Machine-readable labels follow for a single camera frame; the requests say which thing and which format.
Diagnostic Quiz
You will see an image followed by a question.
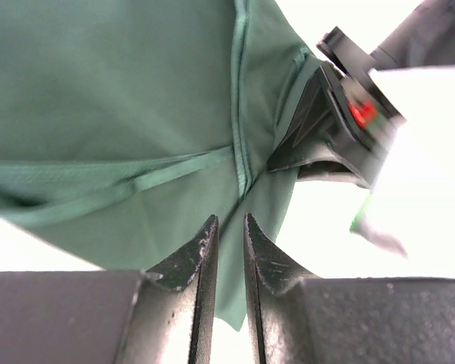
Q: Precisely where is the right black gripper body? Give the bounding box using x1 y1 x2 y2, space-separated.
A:
317 27 402 186

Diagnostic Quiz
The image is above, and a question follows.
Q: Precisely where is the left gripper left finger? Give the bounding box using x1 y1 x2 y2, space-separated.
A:
0 216 218 363

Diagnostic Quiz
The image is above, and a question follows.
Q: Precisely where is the dark green cloth napkin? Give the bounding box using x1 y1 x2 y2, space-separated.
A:
0 1 319 329

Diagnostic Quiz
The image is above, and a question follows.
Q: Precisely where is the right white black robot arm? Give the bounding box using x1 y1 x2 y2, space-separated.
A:
267 1 455 188

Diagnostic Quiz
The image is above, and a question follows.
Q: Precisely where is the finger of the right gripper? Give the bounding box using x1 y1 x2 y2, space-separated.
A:
267 62 349 172

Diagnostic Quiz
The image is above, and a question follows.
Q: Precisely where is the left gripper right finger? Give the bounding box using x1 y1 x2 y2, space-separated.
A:
243 215 455 364

